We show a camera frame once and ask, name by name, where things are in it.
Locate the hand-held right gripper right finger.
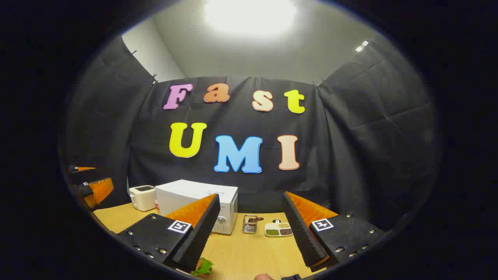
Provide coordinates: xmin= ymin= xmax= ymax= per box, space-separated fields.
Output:
xmin=282 ymin=191 xmax=386 ymax=273

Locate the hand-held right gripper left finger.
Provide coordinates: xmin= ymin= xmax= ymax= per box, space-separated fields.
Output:
xmin=117 ymin=193 xmax=221 ymax=273

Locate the lettuce toast sandwich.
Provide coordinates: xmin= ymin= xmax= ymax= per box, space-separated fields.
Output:
xmin=191 ymin=257 xmax=214 ymax=277

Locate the white microwave oven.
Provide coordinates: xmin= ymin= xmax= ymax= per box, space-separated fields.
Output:
xmin=155 ymin=179 xmax=238 ymax=235

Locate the white divided dish with beans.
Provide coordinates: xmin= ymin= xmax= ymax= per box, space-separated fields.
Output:
xmin=265 ymin=220 xmax=293 ymax=237

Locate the white toaster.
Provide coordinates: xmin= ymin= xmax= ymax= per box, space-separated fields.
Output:
xmin=129 ymin=185 xmax=157 ymax=212

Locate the white plate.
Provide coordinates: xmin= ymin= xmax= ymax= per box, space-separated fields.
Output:
xmin=174 ymin=267 xmax=203 ymax=277

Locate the metal wire basket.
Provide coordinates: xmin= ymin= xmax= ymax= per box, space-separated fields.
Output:
xmin=242 ymin=215 xmax=259 ymax=234

